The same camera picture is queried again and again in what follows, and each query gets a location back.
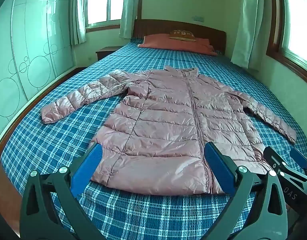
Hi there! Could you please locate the left window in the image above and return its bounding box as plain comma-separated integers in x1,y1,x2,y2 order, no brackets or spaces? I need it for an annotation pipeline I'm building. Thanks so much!
84,0,124,32

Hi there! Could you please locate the white green wardrobe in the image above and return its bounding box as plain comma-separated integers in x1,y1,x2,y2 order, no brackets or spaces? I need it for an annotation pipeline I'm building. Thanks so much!
0,0,74,134

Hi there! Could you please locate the orange folded blanket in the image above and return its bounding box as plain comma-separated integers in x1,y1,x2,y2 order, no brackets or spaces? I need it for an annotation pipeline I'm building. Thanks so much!
138,34,217,56

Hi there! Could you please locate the green curtain beside headboard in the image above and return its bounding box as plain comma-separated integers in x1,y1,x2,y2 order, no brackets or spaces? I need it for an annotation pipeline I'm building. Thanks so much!
119,0,139,39

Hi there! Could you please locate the blue plaid bed sheet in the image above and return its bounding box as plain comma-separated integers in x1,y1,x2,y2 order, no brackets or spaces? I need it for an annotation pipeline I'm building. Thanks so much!
1,39,307,239

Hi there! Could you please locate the green curtain right side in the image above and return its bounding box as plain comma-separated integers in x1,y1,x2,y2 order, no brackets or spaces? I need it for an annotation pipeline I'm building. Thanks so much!
231,0,265,70

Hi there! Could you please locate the dark wooden headboard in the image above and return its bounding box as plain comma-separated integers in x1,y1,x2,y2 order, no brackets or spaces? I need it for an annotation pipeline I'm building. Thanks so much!
132,19,227,54

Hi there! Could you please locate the wall power socket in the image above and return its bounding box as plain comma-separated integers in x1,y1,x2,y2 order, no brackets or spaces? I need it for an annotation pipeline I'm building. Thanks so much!
192,16,204,22

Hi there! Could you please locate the right window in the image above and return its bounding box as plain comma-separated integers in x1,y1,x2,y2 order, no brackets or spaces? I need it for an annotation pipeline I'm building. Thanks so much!
266,0,307,83

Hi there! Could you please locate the wooden bed frame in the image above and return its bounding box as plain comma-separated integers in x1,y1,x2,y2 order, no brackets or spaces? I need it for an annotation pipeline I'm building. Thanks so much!
0,67,85,236

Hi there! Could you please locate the wooden nightstand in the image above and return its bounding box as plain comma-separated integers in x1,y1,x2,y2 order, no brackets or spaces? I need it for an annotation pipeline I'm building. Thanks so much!
96,46,122,61

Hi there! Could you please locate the window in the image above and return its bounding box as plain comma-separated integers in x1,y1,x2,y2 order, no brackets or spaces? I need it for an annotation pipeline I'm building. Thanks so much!
84,0,124,32
266,0,307,83

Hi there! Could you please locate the brown patterned pillow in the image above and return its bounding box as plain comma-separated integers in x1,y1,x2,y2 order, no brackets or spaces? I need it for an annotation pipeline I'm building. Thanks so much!
169,30,196,42

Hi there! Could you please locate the green curtain left of window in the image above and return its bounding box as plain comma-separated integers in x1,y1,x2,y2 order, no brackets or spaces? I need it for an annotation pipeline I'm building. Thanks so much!
69,0,86,46

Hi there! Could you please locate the pink puffer jacket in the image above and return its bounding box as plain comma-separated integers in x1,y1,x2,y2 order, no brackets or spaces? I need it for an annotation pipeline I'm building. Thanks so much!
41,66,297,196

